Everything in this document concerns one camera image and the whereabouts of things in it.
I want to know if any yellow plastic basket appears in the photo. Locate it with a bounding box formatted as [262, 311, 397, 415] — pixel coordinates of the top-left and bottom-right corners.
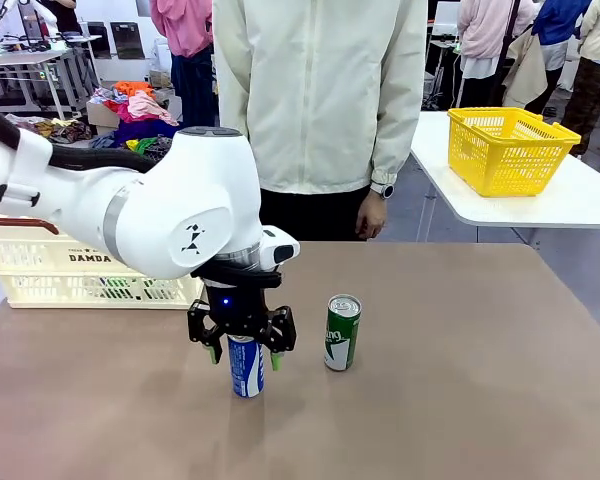
[447, 106, 582, 198]

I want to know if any person in cream jacket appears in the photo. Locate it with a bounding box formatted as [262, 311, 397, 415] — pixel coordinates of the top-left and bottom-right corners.
[212, 0, 429, 244]

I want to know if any green drink can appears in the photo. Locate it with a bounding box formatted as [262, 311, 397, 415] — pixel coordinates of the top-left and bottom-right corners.
[323, 293, 363, 372]
[82, 277, 131, 300]

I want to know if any blue cloth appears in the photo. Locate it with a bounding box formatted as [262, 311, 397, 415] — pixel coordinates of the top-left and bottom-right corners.
[114, 117, 181, 146]

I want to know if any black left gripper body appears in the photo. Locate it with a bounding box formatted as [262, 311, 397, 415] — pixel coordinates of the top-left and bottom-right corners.
[203, 279, 271, 341]

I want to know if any dark patterned cloth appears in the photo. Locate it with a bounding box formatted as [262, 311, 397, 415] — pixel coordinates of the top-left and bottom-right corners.
[4, 114, 94, 144]

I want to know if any person's left forearm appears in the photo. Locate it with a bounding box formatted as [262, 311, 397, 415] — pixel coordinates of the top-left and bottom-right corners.
[369, 89, 424, 189]

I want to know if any white table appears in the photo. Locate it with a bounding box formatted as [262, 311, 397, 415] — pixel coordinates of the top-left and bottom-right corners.
[410, 110, 600, 230]

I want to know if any grey metal frame table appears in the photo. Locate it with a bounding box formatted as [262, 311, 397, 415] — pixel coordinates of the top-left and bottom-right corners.
[0, 47, 101, 116]

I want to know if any cream plastic shopping basket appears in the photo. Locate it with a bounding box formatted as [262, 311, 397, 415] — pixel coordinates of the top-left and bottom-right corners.
[0, 212, 206, 310]

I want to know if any orange cloth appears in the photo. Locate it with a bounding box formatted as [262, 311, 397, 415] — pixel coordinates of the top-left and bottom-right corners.
[113, 81, 156, 100]

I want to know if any person's right forearm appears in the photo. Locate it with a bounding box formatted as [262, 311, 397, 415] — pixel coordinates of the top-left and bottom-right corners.
[214, 74, 254, 139]

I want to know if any person in pale pink top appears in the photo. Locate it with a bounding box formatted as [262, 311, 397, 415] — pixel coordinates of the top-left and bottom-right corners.
[457, 0, 536, 109]

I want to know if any person's left hand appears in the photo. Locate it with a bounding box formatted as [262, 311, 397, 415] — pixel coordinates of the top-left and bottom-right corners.
[355, 192, 391, 240]

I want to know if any person in blue jacket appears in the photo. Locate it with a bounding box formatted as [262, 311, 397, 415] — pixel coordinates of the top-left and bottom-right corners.
[532, 0, 594, 116]

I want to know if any pink cloth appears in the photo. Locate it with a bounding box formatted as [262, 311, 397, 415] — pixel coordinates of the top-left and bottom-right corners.
[127, 92, 180, 126]

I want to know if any black corrugated cable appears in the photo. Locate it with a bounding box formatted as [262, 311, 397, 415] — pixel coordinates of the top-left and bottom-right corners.
[0, 102, 156, 174]

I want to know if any black cabinet unit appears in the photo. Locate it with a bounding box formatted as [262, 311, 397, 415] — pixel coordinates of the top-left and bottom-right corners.
[109, 22, 146, 61]
[87, 20, 112, 60]

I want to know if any beige coat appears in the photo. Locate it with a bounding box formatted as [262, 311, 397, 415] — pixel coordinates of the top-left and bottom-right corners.
[502, 29, 549, 110]

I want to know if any blue white drink can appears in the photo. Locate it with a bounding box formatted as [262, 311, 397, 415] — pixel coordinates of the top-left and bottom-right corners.
[228, 334, 266, 399]

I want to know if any cardboard box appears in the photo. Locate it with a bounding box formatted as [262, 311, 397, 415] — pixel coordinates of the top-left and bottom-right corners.
[86, 97, 121, 129]

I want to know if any person in pink hoodie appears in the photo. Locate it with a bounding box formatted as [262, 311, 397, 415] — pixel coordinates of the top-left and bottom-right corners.
[149, 0, 216, 129]

